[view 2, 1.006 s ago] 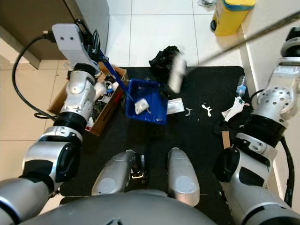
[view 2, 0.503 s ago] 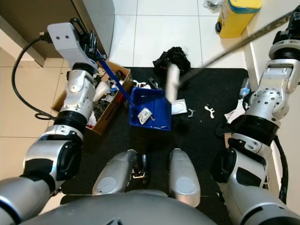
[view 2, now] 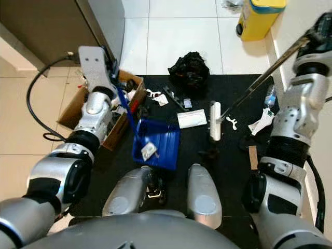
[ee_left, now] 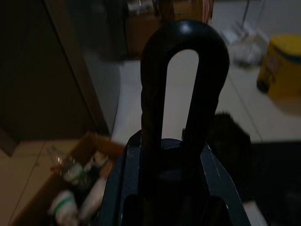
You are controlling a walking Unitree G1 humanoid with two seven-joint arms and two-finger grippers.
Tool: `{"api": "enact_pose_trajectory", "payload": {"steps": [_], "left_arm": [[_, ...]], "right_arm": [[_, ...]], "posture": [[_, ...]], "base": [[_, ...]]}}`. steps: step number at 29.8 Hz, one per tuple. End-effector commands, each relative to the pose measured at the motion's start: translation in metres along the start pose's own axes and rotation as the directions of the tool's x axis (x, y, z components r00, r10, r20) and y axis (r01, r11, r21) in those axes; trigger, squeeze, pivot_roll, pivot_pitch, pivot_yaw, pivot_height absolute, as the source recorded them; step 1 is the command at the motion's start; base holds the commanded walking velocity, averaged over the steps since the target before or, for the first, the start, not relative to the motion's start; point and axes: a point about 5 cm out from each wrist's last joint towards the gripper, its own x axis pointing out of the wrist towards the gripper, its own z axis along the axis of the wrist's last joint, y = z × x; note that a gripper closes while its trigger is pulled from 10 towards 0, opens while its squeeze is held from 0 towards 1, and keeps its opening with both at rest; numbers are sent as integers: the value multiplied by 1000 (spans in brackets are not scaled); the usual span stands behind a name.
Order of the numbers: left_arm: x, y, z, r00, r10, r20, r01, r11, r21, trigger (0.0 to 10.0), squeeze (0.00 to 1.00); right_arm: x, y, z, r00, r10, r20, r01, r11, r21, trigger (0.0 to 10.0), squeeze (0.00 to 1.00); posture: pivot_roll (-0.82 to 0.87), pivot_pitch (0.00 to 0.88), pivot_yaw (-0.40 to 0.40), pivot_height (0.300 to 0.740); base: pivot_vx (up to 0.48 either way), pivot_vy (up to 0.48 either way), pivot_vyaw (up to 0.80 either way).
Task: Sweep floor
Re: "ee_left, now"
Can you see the plain white bottle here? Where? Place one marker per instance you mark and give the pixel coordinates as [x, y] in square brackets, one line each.
[92, 200]

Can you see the yellow plastic bin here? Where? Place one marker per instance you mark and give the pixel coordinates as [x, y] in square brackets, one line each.
[282, 70]

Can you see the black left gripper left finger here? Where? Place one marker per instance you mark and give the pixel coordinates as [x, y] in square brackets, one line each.
[152, 94]

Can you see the brown cardboard box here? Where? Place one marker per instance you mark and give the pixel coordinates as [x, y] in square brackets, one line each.
[35, 200]

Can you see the white bottle with green band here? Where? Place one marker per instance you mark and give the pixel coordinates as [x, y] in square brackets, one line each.
[62, 207]

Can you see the black floor mat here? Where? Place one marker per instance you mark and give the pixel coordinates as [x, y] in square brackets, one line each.
[270, 176]

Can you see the dark brown cabinet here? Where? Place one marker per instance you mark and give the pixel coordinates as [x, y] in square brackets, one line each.
[35, 70]

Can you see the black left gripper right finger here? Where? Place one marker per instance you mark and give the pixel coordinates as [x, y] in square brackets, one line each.
[209, 82]

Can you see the black plastic bag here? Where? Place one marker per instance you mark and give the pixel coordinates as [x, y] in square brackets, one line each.
[230, 136]

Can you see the brown wooden furniture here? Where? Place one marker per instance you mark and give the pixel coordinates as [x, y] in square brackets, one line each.
[141, 35]

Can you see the clear plastic bottle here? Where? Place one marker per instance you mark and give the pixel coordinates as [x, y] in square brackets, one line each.
[75, 174]

